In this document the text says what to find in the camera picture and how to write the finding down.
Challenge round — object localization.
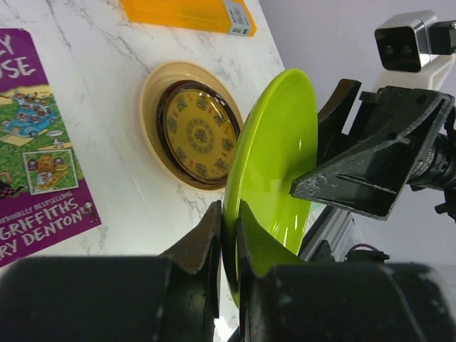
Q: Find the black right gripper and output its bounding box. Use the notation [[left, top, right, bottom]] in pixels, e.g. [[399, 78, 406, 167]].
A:
[[290, 78, 455, 220]]

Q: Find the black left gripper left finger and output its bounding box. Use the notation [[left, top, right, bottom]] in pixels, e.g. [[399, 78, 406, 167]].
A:
[[158, 200, 222, 341]]

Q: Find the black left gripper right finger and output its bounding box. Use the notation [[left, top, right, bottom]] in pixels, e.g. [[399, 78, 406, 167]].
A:
[[236, 200, 306, 341]]

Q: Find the green plate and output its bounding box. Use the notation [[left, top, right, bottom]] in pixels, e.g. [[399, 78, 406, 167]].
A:
[[222, 68, 318, 304]]

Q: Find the yellow patterned dark-rimmed plate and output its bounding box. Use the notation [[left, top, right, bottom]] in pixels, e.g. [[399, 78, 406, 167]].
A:
[[155, 80, 241, 190]]

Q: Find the cream plate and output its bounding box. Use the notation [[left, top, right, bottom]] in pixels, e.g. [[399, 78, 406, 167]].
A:
[[139, 61, 243, 191]]

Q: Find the purple treehouse book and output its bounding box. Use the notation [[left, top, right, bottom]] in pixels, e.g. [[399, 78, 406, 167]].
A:
[[1, 28, 101, 266]]

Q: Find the orange folder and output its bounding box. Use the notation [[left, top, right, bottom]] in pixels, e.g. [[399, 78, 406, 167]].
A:
[[121, 0, 257, 37]]

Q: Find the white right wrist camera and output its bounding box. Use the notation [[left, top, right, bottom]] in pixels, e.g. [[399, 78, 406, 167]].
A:
[[374, 10, 455, 90]]

